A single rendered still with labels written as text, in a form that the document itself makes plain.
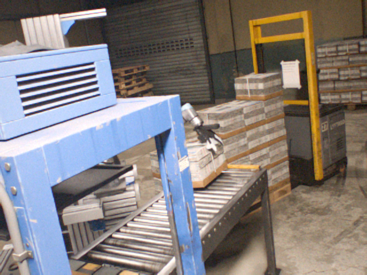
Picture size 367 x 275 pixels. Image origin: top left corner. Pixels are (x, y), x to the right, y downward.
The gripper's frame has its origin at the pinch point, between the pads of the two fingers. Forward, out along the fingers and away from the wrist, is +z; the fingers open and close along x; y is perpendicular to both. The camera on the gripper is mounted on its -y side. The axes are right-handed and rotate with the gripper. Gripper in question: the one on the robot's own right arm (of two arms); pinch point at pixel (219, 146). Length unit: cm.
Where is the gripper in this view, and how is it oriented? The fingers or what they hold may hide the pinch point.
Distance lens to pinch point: 257.7
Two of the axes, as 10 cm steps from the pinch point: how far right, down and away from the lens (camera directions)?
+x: -4.9, 2.9, -8.2
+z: 6.1, 7.9, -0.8
